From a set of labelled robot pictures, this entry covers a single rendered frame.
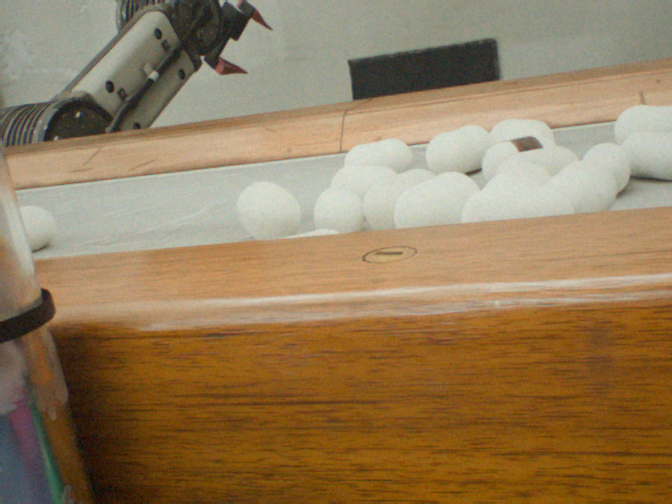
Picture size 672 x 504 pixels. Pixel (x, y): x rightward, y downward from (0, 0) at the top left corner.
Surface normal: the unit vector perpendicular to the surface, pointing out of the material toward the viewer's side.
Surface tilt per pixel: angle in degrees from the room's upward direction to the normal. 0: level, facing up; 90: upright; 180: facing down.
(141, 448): 90
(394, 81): 86
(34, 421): 90
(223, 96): 90
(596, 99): 45
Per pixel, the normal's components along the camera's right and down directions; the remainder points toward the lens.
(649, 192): -0.15, -0.95
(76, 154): -0.30, -0.47
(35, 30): -0.34, 0.29
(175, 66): 0.85, 0.00
